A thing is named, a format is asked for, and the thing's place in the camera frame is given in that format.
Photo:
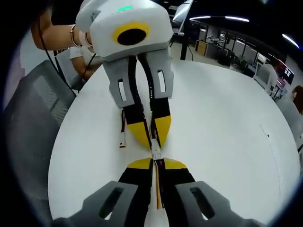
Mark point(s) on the grey mesh office chair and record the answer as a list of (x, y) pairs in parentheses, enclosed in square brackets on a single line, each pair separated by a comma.
[(30, 113)]

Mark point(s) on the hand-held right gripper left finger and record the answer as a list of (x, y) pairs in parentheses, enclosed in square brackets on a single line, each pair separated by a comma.
[(132, 189)]

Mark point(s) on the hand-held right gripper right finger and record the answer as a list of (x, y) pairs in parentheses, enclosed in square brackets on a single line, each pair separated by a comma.
[(180, 189)]

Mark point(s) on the wall monitor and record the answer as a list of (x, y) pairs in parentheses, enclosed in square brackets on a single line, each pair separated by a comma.
[(287, 73)]

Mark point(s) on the long curved ceiling light strip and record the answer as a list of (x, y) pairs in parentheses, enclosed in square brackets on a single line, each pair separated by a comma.
[(290, 40)]

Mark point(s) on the white office chair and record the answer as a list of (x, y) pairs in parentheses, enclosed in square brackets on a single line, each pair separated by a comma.
[(262, 75)]

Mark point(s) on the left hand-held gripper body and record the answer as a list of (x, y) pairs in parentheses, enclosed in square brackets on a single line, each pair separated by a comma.
[(106, 26)]

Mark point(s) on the wooden cabinet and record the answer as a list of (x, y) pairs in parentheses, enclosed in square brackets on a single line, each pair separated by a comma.
[(201, 48)]

